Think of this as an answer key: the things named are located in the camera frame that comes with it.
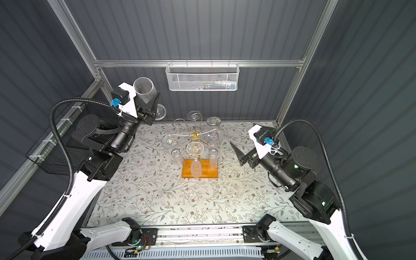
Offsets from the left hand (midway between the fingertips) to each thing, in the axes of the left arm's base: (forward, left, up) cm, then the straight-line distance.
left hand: (146, 88), depth 49 cm
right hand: (-12, -30, -10) cm, 34 cm away
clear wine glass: (+14, -13, -24) cm, 31 cm away
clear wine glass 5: (-1, -21, -24) cm, 32 cm away
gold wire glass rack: (+5, -13, -25) cm, 29 cm away
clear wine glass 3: (-1, -3, -25) cm, 25 cm away
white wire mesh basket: (+61, -15, -30) cm, 70 cm away
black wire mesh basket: (-5, +44, -26) cm, 51 cm away
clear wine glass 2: (+10, -22, -24) cm, 34 cm away
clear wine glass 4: (-5, -13, -25) cm, 29 cm away
